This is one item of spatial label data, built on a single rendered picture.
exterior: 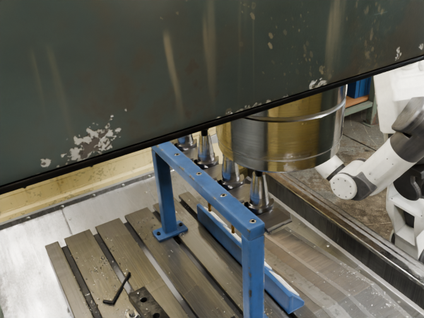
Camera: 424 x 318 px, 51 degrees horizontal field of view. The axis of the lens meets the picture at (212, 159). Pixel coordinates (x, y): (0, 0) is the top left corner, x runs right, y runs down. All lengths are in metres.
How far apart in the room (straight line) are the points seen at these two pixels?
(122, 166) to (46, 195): 0.29
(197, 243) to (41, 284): 0.53
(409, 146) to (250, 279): 0.51
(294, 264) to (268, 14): 1.22
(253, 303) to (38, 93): 0.80
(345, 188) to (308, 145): 0.78
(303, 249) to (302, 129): 1.13
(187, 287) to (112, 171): 0.64
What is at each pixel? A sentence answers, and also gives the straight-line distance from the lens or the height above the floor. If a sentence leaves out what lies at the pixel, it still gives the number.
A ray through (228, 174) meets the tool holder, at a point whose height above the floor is 1.25.
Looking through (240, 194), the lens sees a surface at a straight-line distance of 0.98.
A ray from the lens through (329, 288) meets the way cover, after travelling 1.43.
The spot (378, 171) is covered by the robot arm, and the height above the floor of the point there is 1.14.
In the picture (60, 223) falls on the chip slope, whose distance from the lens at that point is 1.66.
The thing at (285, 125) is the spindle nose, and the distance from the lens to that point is 0.49.
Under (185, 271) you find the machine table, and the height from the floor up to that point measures 0.90.
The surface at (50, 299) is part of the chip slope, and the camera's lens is 1.54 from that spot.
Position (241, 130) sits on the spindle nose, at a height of 1.55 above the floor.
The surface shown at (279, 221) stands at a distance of 0.91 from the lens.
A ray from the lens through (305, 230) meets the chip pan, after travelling 1.75.
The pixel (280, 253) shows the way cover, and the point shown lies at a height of 0.73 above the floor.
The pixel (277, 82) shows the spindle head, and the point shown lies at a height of 1.65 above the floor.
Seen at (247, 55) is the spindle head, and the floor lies 1.67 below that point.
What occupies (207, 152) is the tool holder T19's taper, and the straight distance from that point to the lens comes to 1.08.
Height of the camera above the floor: 1.78
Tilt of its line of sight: 30 degrees down
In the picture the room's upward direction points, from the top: 4 degrees counter-clockwise
